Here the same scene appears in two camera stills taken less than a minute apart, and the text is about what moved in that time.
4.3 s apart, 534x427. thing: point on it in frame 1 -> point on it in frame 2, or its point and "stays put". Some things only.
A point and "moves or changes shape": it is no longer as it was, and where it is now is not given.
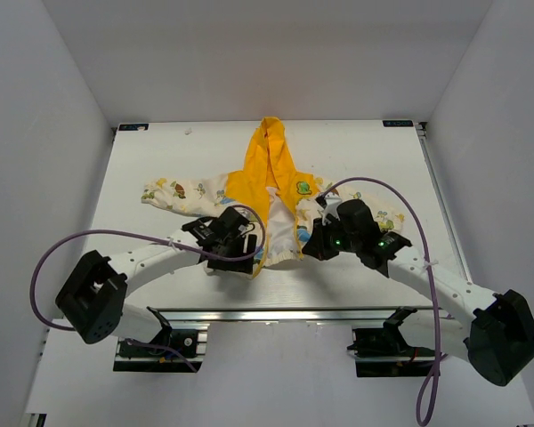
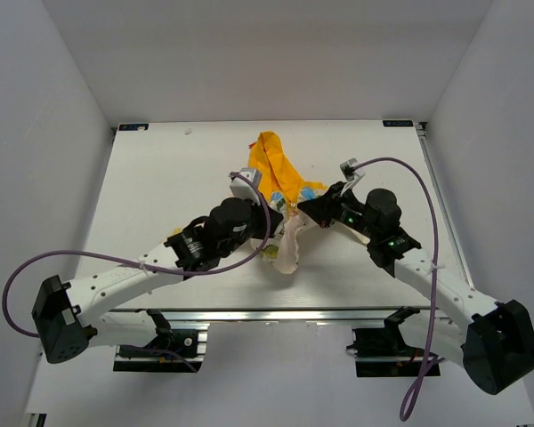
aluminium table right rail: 444,198 stays put
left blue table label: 133,127 stays put
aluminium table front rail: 291,314 stays put
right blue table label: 398,124 stays put
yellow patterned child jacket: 277,200 moves or changes shape
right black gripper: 317,245 -> 324,208
